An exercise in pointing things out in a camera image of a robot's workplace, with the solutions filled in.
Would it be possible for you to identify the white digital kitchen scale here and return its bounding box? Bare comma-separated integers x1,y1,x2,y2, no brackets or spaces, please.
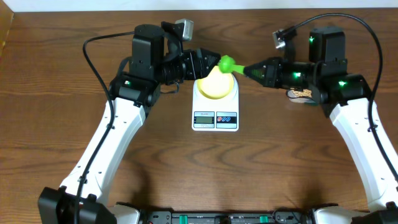
192,74,239,132

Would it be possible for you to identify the yellow plastic bowl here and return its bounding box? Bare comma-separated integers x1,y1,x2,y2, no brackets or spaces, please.
197,66,234,100

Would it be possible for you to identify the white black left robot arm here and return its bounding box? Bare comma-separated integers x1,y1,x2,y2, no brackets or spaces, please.
38,19,221,223

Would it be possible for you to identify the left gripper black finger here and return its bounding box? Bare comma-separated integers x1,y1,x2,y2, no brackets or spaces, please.
202,57,220,78
198,48,221,62

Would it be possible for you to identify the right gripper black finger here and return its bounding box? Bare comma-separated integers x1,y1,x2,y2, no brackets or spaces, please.
244,60,267,71
244,68,266,86

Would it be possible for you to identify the clear container of soybeans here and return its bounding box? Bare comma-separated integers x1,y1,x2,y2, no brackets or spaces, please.
285,89,318,106

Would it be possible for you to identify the green plastic measuring scoop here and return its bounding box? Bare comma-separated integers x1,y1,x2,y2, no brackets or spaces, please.
218,55,244,75

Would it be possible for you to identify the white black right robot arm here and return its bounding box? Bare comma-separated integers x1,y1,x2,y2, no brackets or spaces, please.
243,27,397,223

